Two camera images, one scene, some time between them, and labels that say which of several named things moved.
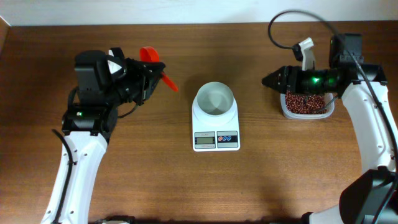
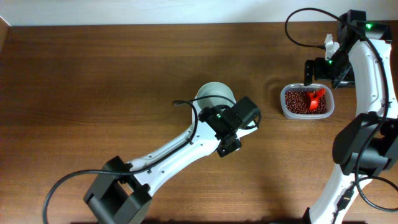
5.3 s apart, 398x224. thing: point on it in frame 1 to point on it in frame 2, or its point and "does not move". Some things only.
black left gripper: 143,82 to 230,146
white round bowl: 215,98 does not move
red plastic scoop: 149,53 to 314,98
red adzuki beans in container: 305,104 does not move
